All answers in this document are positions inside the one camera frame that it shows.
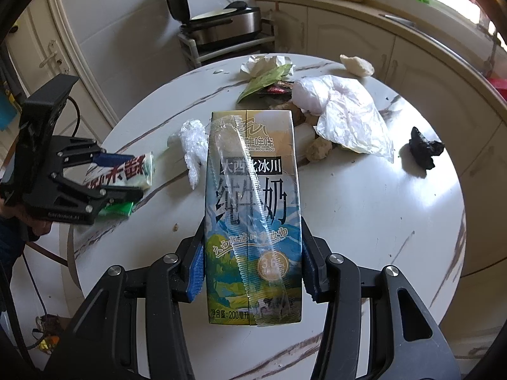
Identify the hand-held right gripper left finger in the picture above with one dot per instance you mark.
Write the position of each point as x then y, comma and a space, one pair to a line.
196, 270

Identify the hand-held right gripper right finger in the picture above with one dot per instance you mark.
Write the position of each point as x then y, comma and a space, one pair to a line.
311, 274

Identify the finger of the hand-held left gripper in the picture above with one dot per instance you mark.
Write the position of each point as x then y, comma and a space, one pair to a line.
122, 194
107, 159

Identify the red white snack wrapper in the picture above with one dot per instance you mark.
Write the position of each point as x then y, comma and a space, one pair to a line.
134, 170

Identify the blue white milk carton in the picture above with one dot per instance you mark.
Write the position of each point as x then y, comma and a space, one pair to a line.
253, 206

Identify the brown paper ball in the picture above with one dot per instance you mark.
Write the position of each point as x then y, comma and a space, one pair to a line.
318, 150

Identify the large ginger root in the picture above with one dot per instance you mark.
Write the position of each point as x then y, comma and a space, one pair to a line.
302, 116

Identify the black lump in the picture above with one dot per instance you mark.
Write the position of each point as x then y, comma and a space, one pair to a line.
422, 146

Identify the person's left forearm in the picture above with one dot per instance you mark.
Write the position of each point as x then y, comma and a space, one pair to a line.
8, 241

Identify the person's left hand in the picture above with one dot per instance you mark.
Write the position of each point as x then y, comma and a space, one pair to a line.
39, 228

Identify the crumpled clear plastic wrap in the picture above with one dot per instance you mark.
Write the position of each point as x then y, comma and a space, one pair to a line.
190, 142

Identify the white door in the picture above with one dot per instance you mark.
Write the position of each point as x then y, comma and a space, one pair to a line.
71, 27

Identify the white plastic bag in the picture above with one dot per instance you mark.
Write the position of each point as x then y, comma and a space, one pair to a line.
344, 114

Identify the green snack packet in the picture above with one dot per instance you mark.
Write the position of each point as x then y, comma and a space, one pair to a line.
257, 85

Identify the steel electric griddle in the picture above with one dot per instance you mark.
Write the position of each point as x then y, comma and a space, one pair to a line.
222, 23

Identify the crumpled lined paper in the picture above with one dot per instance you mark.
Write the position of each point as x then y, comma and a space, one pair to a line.
261, 65

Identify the red black small packet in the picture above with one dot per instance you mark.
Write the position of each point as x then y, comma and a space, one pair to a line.
278, 87

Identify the white bun piece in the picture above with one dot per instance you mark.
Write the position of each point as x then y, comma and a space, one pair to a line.
356, 65

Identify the beige kitchen countertop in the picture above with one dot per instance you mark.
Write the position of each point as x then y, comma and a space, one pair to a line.
356, 10

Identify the steel sink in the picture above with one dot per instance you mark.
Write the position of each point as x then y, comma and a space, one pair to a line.
398, 19

